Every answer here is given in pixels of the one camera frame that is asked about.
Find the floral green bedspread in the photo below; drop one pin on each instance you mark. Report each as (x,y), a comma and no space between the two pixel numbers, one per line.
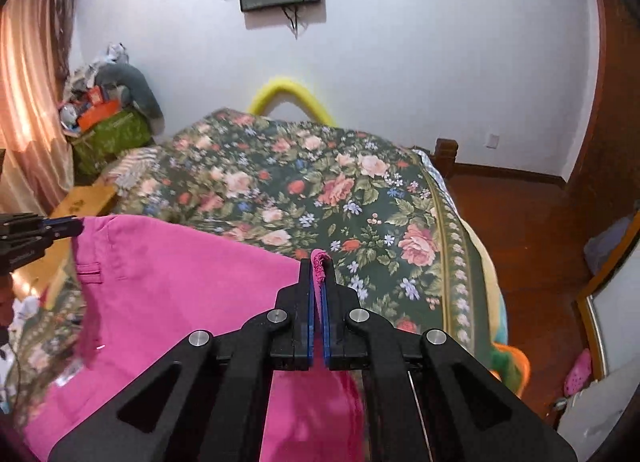
(380,211)

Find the white wall socket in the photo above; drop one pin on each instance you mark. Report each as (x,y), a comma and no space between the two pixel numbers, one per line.
(492,141)

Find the grey plush toy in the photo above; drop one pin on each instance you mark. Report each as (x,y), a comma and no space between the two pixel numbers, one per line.
(126,75)

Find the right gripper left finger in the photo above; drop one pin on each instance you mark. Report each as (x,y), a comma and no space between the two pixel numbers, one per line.
(206,399)

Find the yellow padded bed rail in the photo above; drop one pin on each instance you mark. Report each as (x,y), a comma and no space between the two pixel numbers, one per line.
(288,90)

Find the pink slipper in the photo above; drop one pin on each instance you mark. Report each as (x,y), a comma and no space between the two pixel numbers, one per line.
(579,374)

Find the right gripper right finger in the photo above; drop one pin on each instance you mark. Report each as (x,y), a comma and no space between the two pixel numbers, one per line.
(427,398)

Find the orange red box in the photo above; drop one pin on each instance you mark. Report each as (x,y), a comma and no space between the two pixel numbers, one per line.
(98,113)

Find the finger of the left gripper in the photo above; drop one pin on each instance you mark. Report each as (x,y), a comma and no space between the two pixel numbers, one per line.
(25,237)

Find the grey white storage box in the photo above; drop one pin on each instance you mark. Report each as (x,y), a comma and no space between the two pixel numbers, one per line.
(590,416)

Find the wooden bed post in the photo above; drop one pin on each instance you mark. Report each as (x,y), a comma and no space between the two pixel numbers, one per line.
(444,156)

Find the pink striped curtain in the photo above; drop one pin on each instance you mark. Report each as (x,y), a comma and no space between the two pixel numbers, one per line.
(37,164)

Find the wooden lap desk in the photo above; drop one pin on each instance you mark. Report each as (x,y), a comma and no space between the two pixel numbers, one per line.
(45,276)

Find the striped blanket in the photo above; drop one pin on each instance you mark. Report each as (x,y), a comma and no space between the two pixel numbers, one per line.
(125,172)

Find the colourful fleece blanket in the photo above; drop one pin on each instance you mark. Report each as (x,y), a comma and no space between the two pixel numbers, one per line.
(509,364)

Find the brown wooden door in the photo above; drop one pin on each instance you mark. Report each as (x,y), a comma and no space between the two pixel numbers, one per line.
(605,179)

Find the pink pants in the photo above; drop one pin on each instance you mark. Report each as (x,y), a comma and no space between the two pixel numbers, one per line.
(147,285)

